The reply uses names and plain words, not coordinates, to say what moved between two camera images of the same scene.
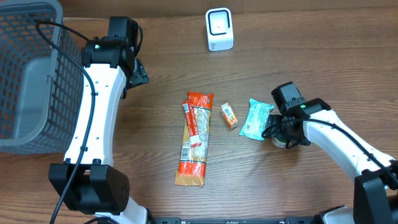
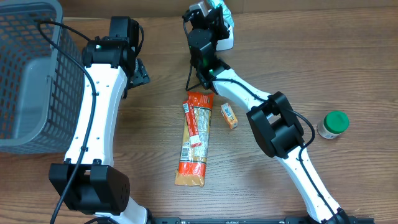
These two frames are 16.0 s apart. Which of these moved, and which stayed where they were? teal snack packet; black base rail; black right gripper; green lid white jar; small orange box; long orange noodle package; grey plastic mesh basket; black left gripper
Moved: teal snack packet; green lid white jar; black right gripper
Stayed: small orange box; black left gripper; grey plastic mesh basket; black base rail; long orange noodle package
